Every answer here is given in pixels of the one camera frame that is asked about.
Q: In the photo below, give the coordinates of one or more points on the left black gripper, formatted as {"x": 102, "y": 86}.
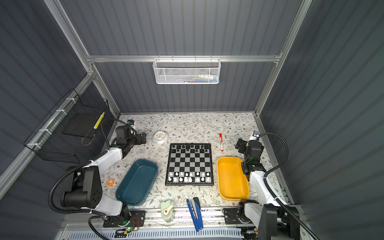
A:
{"x": 138, "y": 137}

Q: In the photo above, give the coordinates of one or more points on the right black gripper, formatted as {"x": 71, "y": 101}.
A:
{"x": 244, "y": 144}

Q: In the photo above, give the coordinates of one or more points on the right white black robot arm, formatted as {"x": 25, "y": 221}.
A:
{"x": 271, "y": 215}

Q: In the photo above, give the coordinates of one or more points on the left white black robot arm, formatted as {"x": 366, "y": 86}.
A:
{"x": 80, "y": 188}

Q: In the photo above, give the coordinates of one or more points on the black white chess board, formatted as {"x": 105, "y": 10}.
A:
{"x": 190, "y": 164}

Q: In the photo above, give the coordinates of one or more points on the red white marker pen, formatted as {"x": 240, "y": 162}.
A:
{"x": 221, "y": 142}

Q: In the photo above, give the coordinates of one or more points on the yellow plastic tray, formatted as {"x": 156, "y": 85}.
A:
{"x": 232, "y": 182}

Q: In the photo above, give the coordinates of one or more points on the yellow green marker in basket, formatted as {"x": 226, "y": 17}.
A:
{"x": 99, "y": 120}

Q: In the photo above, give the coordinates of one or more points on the teal plastic tray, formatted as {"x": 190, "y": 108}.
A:
{"x": 137, "y": 183}

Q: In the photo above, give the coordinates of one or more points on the light green tape dispenser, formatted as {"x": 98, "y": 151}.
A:
{"x": 167, "y": 211}

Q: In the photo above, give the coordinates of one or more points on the blue black stapler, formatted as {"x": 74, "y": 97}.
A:
{"x": 195, "y": 211}

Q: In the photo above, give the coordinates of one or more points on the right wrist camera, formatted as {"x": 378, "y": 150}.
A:
{"x": 255, "y": 135}

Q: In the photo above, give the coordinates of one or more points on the black wire side basket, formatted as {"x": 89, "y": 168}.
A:
{"x": 69, "y": 137}

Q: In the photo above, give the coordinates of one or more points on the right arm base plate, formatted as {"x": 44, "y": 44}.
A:
{"x": 235, "y": 216}

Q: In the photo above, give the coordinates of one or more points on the white wire wall basket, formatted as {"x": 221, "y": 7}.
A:
{"x": 184, "y": 72}

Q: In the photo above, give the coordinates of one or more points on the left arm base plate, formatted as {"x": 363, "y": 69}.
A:
{"x": 126, "y": 218}

